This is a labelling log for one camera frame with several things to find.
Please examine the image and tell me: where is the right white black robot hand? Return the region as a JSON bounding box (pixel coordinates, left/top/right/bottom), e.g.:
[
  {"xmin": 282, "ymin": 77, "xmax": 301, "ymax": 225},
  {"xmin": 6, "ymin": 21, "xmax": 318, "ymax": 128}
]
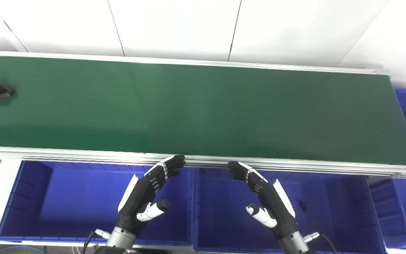
[{"xmin": 227, "ymin": 161, "xmax": 300, "ymax": 240}]

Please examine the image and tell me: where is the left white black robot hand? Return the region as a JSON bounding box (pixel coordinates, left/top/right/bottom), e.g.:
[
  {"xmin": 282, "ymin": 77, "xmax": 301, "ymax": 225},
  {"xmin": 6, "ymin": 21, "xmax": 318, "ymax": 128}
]
[{"xmin": 113, "ymin": 155, "xmax": 186, "ymax": 237}]

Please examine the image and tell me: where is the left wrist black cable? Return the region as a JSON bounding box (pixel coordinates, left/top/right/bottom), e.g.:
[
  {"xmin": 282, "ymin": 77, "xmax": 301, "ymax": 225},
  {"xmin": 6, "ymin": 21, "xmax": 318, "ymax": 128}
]
[{"xmin": 81, "ymin": 229, "xmax": 112, "ymax": 254}]

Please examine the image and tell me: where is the green conveyor belt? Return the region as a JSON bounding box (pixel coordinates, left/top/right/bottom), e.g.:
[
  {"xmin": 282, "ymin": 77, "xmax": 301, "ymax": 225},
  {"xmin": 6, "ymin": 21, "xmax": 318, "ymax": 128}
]
[{"xmin": 0, "ymin": 55, "xmax": 406, "ymax": 166}]

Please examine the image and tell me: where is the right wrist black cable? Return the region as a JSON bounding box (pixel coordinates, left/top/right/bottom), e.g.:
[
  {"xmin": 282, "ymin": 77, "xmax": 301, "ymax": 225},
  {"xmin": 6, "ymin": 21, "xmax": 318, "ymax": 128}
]
[{"xmin": 304, "ymin": 231, "xmax": 338, "ymax": 254}]

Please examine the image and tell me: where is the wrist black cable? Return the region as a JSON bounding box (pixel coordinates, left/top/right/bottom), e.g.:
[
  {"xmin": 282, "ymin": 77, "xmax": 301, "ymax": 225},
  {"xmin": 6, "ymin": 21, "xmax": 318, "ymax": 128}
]
[
  {"xmin": 81, "ymin": 229, "xmax": 112, "ymax": 254},
  {"xmin": 304, "ymin": 231, "xmax": 338, "ymax": 254}
]

